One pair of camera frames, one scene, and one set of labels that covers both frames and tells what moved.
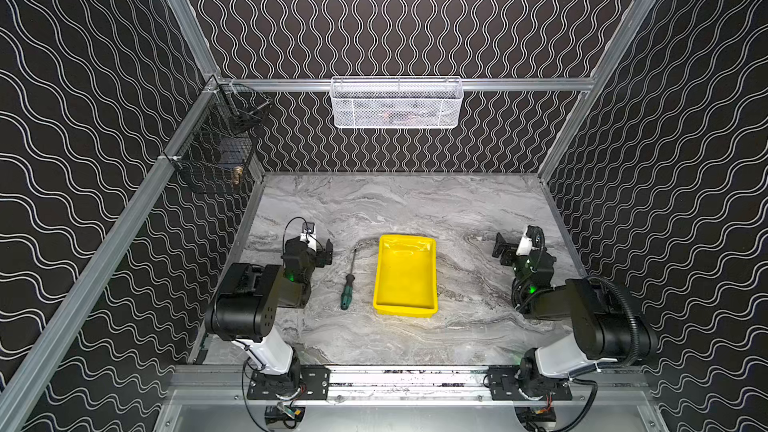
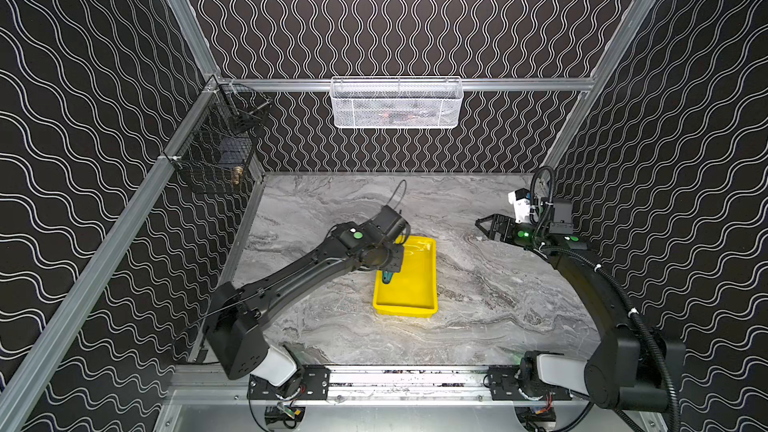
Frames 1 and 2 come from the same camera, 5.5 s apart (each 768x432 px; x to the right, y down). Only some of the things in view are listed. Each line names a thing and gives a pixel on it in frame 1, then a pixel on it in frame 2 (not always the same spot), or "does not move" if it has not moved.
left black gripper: [321, 253] -> [387, 257]
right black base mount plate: [504, 386] does not move
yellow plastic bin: [405, 276] does not move
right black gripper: [508, 249] -> [501, 230]
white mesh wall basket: [396, 102] does not move
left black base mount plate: [314, 384] does not move
